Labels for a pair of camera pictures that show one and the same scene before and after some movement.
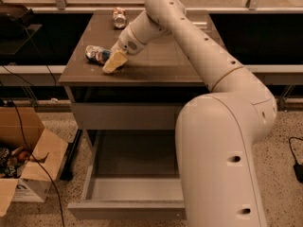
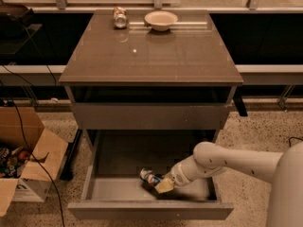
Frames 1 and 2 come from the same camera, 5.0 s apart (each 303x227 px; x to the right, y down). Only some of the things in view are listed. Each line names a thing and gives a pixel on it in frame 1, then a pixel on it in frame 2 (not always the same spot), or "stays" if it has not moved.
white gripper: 129,42 -> 175,175
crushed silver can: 119,18 stays
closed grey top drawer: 128,116 stays
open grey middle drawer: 132,174 stays
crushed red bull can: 98,55 -> 149,176
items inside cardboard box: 13,161 stays
